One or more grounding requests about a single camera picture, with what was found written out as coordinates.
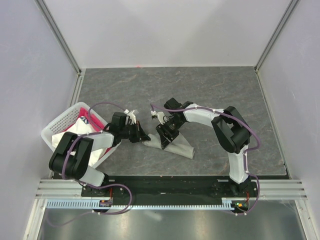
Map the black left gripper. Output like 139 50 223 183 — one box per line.
119 121 150 143

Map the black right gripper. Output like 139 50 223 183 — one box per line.
155 117 185 150

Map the grey-green cloth napkin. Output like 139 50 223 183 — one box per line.
142 133 195 159

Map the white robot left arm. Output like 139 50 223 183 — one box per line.
48 112 151 197

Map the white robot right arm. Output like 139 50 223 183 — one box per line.
151 98 252 197

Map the pink cloth in basket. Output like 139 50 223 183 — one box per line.
57 106 109 157

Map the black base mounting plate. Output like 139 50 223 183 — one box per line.
81 175 261 201

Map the white folded garment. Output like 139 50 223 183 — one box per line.
51 116 107 167

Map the white plastic laundry basket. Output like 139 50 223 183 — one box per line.
41 102 107 152

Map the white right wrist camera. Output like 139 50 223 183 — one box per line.
150 110 166 125

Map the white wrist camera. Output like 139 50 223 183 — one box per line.
150 110 166 125
123 109 139 125

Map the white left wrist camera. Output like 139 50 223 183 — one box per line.
123 109 139 125

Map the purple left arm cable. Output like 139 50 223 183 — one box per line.
44 101 133 227

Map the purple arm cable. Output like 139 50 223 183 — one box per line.
44 101 133 227
149 103 263 217

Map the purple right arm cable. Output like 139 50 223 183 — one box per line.
149 103 263 217

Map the grey slotted cable duct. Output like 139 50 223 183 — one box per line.
46 198 236 211

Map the aluminium frame rail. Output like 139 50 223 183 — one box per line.
36 179 307 200

